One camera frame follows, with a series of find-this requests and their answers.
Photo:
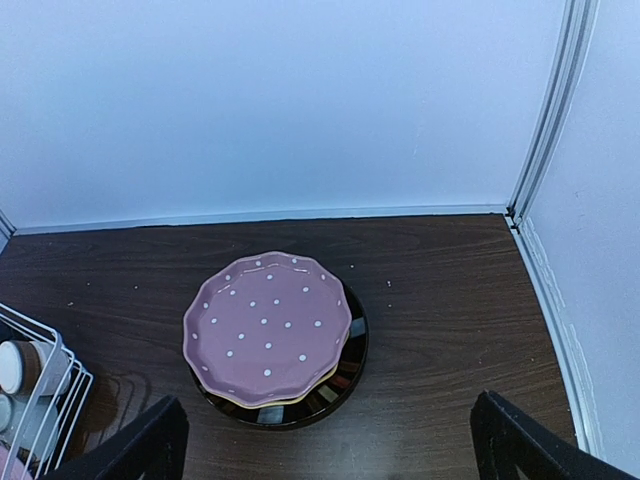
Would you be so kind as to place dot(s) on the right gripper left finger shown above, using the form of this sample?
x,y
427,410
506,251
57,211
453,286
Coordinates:
x,y
153,446

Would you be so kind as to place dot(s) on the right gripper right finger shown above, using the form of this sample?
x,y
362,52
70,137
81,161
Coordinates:
x,y
509,444

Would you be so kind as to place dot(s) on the black rimmed cream plate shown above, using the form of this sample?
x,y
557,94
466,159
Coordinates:
x,y
323,399

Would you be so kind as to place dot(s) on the dark pink polka dot plate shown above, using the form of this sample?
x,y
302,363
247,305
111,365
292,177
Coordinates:
x,y
266,329

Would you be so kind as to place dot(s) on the light blue bowl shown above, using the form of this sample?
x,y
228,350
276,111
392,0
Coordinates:
x,y
36,431

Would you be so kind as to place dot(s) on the light pink plate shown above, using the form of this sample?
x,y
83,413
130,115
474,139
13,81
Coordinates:
x,y
12,468

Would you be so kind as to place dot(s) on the white and brown cup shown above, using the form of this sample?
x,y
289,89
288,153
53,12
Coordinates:
x,y
23,363

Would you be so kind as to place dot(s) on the white wire dish rack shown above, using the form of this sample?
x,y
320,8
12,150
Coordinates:
x,y
17,326

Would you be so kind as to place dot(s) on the left aluminium frame post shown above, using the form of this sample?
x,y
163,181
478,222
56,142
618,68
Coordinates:
x,y
6,226

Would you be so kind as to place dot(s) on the aluminium frame post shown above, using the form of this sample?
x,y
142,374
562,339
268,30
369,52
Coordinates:
x,y
6,226
577,27

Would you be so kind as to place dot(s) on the right aluminium frame post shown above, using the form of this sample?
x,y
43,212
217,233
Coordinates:
x,y
577,27

